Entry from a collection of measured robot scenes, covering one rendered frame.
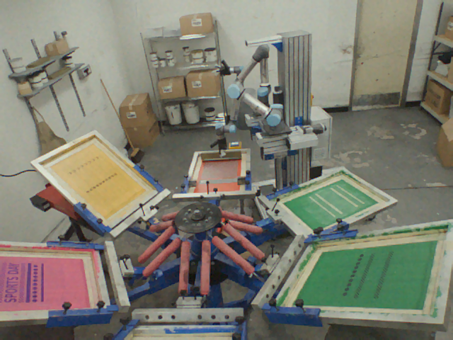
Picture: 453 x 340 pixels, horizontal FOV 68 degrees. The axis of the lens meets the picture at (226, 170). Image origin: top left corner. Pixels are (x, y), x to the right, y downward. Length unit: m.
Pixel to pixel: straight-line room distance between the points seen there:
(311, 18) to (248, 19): 1.04
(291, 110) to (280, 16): 3.07
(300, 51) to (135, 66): 4.07
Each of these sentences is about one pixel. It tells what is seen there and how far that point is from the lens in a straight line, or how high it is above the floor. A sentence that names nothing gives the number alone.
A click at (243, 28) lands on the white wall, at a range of 6.20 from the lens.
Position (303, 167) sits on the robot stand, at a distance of 3.68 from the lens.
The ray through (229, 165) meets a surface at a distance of 3.27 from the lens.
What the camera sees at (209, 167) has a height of 0.95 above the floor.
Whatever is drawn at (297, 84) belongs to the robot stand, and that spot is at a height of 1.60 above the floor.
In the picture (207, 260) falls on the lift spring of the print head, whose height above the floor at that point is 1.20.
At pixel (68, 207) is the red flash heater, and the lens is 3.00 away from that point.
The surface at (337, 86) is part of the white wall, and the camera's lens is 6.62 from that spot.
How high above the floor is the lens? 2.62
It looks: 31 degrees down
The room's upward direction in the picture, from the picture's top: 8 degrees counter-clockwise
